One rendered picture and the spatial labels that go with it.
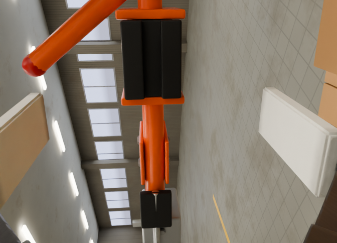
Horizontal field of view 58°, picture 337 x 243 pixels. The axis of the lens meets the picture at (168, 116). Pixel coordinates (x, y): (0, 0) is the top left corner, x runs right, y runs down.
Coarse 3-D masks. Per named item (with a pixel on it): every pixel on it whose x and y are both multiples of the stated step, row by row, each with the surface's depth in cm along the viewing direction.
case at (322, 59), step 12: (324, 0) 49; (336, 0) 46; (324, 12) 49; (336, 12) 46; (324, 24) 49; (336, 24) 46; (324, 36) 49; (336, 36) 46; (324, 48) 49; (336, 48) 46; (324, 60) 49; (336, 60) 46; (336, 72) 46
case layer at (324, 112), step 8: (328, 72) 115; (328, 80) 115; (336, 80) 111; (328, 88) 116; (336, 88) 111; (328, 96) 116; (336, 96) 111; (320, 104) 121; (328, 104) 116; (336, 104) 111; (320, 112) 121; (328, 112) 116; (336, 112) 111; (328, 120) 116; (336, 120) 111
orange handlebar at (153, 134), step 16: (144, 0) 26; (160, 0) 26; (144, 112) 30; (160, 112) 30; (144, 128) 31; (160, 128) 30; (144, 144) 31; (160, 144) 31; (144, 160) 32; (160, 160) 32; (144, 176) 33; (160, 176) 32
